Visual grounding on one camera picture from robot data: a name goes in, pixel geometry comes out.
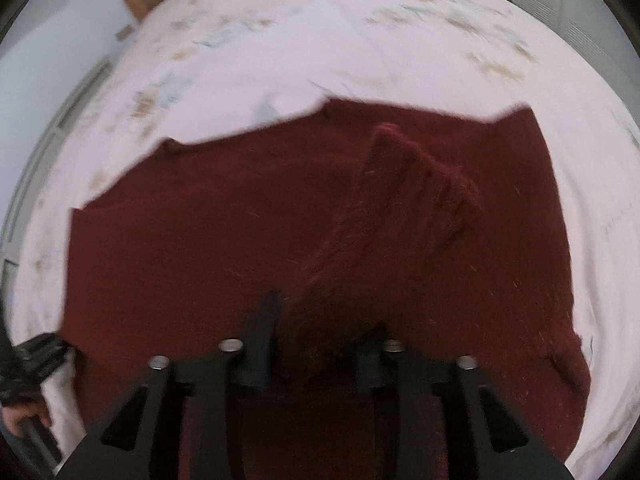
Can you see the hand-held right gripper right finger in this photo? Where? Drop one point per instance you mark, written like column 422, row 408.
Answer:
column 367, row 365

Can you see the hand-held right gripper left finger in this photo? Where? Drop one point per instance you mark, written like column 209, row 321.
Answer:
column 265, row 340

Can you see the dark red knitted sweater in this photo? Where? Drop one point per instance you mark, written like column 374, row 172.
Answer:
column 200, row 235

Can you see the person's left hand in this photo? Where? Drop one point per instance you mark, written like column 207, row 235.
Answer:
column 22, row 414

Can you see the floral white duvet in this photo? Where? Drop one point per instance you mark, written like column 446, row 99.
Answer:
column 325, row 50

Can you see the white panelled wardrobe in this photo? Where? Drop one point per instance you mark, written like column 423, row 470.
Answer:
column 575, row 10

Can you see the wall switch plate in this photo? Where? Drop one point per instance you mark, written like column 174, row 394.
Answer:
column 124, row 35

